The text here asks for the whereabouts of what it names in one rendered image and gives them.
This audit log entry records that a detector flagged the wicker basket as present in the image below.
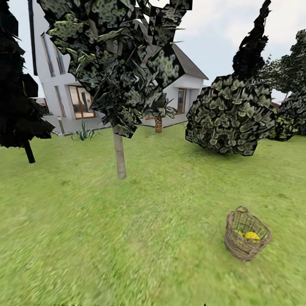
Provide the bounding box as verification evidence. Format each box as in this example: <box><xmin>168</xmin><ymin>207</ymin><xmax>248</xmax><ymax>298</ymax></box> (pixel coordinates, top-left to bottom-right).
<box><xmin>224</xmin><ymin>205</ymin><xmax>272</xmax><ymax>262</ymax></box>

